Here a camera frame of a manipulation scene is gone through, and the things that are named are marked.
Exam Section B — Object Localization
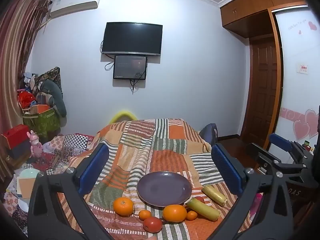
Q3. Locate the tan notebook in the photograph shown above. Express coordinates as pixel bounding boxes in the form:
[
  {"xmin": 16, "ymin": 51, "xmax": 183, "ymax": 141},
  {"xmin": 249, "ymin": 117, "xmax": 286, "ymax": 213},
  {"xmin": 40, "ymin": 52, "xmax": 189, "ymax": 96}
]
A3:
[{"xmin": 16, "ymin": 177, "xmax": 38, "ymax": 198}]

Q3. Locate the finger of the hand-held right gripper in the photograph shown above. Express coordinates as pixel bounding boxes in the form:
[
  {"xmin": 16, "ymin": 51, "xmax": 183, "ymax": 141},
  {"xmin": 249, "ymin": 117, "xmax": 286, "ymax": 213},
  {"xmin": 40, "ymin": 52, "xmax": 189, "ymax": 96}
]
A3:
[
  {"xmin": 269, "ymin": 133, "xmax": 304, "ymax": 155},
  {"xmin": 246, "ymin": 142, "xmax": 284, "ymax": 174}
]

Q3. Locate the smooth green-yellow sugarcane piece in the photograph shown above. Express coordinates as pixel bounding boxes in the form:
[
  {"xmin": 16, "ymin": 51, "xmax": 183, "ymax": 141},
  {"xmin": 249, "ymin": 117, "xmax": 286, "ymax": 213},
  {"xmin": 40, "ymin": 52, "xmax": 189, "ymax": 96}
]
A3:
[{"xmin": 186, "ymin": 197, "xmax": 221, "ymax": 222}]

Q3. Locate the pale green dish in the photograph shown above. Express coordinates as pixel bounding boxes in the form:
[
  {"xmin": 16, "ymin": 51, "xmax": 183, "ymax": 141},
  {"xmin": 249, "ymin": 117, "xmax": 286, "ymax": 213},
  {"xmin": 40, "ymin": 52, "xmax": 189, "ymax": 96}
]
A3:
[{"xmin": 19, "ymin": 168, "xmax": 42, "ymax": 188}]

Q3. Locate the green storage box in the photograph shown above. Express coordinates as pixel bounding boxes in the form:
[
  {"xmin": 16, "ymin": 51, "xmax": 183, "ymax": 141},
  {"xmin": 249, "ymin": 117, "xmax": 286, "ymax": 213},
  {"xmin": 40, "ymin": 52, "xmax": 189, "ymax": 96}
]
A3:
[{"xmin": 22, "ymin": 107, "xmax": 62, "ymax": 140}]

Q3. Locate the large orange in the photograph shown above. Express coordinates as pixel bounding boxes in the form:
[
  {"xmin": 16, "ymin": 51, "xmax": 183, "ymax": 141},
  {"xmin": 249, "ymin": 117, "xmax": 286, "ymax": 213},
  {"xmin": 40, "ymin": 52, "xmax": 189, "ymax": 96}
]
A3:
[
  {"xmin": 162, "ymin": 204, "xmax": 188, "ymax": 223},
  {"xmin": 113, "ymin": 197, "xmax": 135, "ymax": 217}
]

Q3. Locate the striped brown curtain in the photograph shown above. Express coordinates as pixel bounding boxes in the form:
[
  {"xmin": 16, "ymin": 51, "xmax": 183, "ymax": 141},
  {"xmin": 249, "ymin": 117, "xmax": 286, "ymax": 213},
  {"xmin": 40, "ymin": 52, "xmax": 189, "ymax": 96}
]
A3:
[{"xmin": 0, "ymin": 0, "xmax": 52, "ymax": 130}]

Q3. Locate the white heart-print wardrobe door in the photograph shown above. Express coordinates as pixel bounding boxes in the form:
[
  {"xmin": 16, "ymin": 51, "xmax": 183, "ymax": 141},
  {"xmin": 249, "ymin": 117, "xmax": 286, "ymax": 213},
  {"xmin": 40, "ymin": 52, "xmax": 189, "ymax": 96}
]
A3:
[{"xmin": 269, "ymin": 4, "xmax": 320, "ymax": 167}]

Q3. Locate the grey plush pillow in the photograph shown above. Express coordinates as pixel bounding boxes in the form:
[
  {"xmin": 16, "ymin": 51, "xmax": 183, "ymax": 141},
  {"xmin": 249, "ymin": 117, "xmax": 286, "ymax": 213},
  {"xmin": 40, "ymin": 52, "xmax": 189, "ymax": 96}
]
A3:
[{"xmin": 37, "ymin": 79, "xmax": 67, "ymax": 118}]

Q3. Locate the dark patterned bag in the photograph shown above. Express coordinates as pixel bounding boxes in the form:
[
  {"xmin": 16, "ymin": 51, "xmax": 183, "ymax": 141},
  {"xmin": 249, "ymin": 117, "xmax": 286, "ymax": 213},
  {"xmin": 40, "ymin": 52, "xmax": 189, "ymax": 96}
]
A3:
[{"xmin": 35, "ymin": 67, "xmax": 63, "ymax": 98}]

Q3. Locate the red box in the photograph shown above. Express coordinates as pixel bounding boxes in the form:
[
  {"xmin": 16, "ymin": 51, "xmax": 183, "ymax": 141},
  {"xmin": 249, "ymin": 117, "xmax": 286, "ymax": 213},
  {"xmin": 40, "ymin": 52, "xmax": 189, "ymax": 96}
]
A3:
[{"xmin": 1, "ymin": 124, "xmax": 32, "ymax": 148}]

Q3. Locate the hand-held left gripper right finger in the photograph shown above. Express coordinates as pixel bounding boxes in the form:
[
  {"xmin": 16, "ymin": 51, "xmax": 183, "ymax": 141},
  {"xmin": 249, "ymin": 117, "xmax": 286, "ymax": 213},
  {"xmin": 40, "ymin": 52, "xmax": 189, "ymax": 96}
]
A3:
[{"xmin": 211, "ymin": 143, "xmax": 292, "ymax": 240}]

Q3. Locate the brown wooden door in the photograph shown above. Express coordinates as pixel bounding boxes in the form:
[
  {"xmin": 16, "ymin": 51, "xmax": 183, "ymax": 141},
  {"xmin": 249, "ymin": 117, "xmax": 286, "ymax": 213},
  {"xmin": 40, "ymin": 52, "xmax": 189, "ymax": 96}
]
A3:
[{"xmin": 240, "ymin": 35, "xmax": 282, "ymax": 142}]

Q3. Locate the small black wall monitor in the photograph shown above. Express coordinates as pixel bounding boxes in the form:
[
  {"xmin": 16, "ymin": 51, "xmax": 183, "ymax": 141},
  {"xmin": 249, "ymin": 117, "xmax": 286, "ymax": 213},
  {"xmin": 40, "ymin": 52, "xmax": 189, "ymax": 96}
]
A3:
[{"xmin": 113, "ymin": 55, "xmax": 148, "ymax": 80}]

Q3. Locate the purple plate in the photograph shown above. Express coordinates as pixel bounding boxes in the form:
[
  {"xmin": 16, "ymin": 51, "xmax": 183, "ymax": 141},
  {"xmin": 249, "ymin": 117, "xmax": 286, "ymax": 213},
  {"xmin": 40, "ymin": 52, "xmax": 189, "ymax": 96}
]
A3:
[{"xmin": 137, "ymin": 171, "xmax": 193, "ymax": 207}]

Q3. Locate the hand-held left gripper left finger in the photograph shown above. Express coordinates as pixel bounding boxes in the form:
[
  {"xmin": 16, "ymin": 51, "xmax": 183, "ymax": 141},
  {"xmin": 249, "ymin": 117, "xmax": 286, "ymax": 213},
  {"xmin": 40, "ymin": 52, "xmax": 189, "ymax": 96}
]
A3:
[{"xmin": 27, "ymin": 142, "xmax": 115, "ymax": 240}]

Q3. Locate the black wall television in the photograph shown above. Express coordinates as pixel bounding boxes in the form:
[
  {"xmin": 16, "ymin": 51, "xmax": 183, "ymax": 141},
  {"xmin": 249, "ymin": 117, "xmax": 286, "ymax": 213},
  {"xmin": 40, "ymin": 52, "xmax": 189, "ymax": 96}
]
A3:
[{"xmin": 101, "ymin": 22, "xmax": 163, "ymax": 57}]

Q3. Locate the orange-red tomato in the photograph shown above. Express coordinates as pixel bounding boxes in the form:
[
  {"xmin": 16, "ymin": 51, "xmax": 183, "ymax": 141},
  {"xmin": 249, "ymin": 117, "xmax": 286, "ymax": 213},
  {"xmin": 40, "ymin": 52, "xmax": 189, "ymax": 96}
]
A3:
[{"xmin": 143, "ymin": 217, "xmax": 163, "ymax": 233}]

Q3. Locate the striped patchwork blanket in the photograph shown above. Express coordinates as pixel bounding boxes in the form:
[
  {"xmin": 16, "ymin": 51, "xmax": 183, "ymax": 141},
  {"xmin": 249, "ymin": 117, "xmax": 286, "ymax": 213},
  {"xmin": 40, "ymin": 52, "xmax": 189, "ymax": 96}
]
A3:
[{"xmin": 56, "ymin": 118, "xmax": 253, "ymax": 240}]

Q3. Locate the white air conditioner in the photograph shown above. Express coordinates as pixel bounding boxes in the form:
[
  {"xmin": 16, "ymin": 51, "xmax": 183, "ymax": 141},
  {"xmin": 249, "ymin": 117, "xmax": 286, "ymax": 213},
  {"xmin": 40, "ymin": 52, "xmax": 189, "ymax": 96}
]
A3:
[{"xmin": 49, "ymin": 0, "xmax": 102, "ymax": 19}]

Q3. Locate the pink plush toy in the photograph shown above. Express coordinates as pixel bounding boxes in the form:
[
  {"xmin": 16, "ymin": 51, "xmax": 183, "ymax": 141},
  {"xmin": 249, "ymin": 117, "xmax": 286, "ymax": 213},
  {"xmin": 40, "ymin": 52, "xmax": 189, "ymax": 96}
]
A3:
[{"xmin": 26, "ymin": 130, "xmax": 43, "ymax": 158}]

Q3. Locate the wooden overhead cabinet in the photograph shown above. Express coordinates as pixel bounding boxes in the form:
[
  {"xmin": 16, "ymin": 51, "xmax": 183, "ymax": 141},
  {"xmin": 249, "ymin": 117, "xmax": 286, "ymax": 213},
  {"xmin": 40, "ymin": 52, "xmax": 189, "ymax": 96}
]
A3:
[{"xmin": 220, "ymin": 0, "xmax": 308, "ymax": 38}]

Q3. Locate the yellow curved chair back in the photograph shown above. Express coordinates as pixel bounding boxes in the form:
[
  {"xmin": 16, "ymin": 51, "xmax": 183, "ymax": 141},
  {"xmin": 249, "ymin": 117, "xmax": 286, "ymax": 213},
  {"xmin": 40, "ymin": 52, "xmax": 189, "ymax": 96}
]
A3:
[{"xmin": 109, "ymin": 110, "xmax": 137, "ymax": 125}]

